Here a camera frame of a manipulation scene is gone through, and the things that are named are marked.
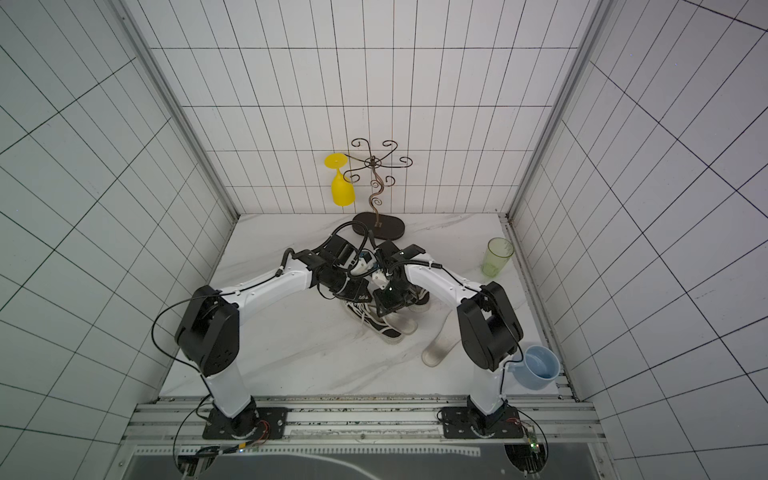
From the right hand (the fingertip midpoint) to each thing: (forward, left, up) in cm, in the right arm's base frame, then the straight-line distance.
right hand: (383, 304), depth 87 cm
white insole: (-7, -6, +4) cm, 10 cm away
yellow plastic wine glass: (+33, +16, +17) cm, 40 cm away
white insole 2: (-5, -20, -8) cm, 22 cm away
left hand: (-2, +5, +3) cm, 6 cm away
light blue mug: (-14, -44, -7) cm, 47 cm away
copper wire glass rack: (+36, +4, -4) cm, 37 cm away
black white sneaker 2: (+2, -12, -2) cm, 12 cm away
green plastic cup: (+18, -36, +4) cm, 40 cm away
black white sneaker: (-5, +3, +1) cm, 6 cm away
